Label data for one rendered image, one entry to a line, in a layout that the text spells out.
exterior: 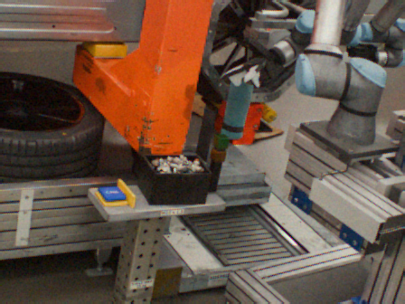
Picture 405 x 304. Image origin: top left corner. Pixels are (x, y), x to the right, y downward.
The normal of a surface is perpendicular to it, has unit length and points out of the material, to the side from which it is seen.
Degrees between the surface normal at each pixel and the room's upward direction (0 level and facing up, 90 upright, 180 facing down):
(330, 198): 90
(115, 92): 90
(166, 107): 90
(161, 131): 90
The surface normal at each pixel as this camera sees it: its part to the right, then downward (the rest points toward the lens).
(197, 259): 0.18, -0.90
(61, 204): 0.47, 0.44
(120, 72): -0.87, 0.05
